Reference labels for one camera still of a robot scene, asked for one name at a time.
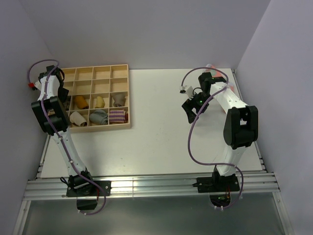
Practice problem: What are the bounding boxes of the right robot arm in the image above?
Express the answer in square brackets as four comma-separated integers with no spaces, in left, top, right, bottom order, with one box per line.
[180,69,259,191]

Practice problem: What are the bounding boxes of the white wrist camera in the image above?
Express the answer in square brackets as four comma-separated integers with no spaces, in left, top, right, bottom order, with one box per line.
[179,86,193,97]
[27,78,42,91]

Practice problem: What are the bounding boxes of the cream rolled sock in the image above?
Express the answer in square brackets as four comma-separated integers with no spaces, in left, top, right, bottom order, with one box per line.
[69,111,87,127]

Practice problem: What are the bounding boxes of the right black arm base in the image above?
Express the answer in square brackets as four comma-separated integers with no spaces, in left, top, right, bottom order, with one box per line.
[192,174,240,193]

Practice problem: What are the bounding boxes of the brown argyle sock pair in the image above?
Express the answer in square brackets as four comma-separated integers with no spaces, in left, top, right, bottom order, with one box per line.
[63,96,71,111]

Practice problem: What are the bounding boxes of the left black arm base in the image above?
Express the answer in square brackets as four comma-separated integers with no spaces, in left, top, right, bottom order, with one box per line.
[66,181,111,197]

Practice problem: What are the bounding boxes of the aluminium rail frame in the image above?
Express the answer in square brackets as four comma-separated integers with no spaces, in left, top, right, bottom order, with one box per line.
[14,69,294,235]

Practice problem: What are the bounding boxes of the pale yellow rolled sock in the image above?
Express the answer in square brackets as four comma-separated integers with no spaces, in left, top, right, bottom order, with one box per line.
[94,96,105,109]

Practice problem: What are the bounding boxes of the wooden compartment tray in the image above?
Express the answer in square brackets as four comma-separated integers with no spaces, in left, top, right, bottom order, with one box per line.
[63,64,131,133]

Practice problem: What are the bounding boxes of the purple striped rolled sock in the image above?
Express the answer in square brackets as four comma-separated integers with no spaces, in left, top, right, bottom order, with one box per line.
[109,110,128,124]

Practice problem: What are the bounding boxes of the black box under rail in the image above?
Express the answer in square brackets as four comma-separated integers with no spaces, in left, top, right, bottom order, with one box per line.
[76,199,98,211]

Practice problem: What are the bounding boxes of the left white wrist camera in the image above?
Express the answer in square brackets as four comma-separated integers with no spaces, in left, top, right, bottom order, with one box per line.
[27,78,42,91]

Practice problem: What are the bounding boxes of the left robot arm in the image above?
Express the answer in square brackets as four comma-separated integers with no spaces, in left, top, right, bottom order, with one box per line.
[31,65,96,196]

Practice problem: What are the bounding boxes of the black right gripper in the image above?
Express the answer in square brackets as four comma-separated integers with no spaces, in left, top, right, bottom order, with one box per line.
[181,92,213,124]

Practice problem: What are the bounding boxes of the grey blue rolled sock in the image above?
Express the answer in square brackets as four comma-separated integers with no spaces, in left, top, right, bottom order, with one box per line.
[89,109,108,125]

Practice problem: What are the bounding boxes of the mustard rolled sock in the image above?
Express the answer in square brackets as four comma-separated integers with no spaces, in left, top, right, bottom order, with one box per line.
[74,95,89,110]

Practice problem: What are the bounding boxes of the grey beige rolled sock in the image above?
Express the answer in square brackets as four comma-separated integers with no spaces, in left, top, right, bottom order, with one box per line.
[112,94,126,107]

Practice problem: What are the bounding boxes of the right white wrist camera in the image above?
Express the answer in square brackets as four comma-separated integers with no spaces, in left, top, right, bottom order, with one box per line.
[179,86,193,97]

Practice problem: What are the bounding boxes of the pink patterned sock pair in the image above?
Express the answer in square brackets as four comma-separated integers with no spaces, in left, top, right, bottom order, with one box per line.
[203,64,234,92]

